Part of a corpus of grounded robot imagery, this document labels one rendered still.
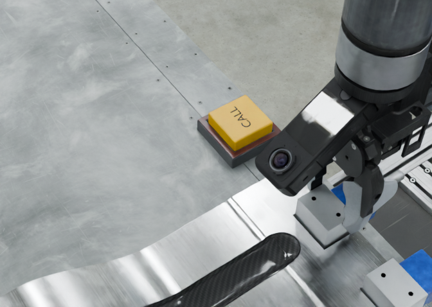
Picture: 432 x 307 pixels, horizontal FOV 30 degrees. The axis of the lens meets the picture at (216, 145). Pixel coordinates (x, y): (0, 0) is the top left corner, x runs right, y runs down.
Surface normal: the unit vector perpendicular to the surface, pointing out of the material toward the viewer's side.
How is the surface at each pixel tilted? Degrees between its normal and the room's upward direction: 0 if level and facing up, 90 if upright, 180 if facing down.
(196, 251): 3
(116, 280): 26
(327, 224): 0
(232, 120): 0
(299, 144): 31
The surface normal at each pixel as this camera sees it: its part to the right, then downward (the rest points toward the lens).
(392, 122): 0.02, -0.64
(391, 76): 0.11, 0.77
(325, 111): -0.43, -0.35
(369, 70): -0.41, 0.70
